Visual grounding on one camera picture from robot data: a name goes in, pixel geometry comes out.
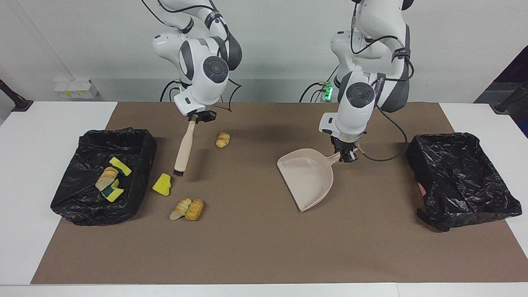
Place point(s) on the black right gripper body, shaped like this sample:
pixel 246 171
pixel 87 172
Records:
pixel 204 116

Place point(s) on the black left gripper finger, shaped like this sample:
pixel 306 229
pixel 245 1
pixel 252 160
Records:
pixel 352 155
pixel 342 156

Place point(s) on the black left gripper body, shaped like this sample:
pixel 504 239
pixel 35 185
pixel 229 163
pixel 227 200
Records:
pixel 345 142

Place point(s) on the small striped croissant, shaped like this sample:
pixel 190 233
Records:
pixel 222 139

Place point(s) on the beige hand brush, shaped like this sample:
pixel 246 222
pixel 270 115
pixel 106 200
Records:
pixel 185 148

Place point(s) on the beige plastic dustpan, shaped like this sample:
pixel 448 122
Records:
pixel 309 177

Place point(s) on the brown bread roll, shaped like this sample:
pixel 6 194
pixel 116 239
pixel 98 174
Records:
pixel 194 209

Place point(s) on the pale striped croissant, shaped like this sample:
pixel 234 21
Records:
pixel 180 209

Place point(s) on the yellow green sponge piece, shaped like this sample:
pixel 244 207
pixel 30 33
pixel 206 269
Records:
pixel 120 166
pixel 114 194

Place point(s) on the large striped croissant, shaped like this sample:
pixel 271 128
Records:
pixel 106 179

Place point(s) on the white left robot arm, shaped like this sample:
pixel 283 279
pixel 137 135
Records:
pixel 359 111

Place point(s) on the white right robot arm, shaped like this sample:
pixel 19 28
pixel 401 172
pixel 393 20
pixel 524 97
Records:
pixel 198 82

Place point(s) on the pink plastic bin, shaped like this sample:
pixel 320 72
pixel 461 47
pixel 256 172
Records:
pixel 421 189

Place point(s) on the black bag lined bin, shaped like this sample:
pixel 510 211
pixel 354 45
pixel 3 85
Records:
pixel 462 177
pixel 82 206

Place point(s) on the brown paper table mat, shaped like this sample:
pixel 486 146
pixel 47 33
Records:
pixel 264 255

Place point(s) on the black stand pole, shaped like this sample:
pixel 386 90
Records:
pixel 16 101
pixel 509 99

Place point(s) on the white wall power strip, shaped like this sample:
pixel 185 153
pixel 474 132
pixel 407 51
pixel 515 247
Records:
pixel 70 88

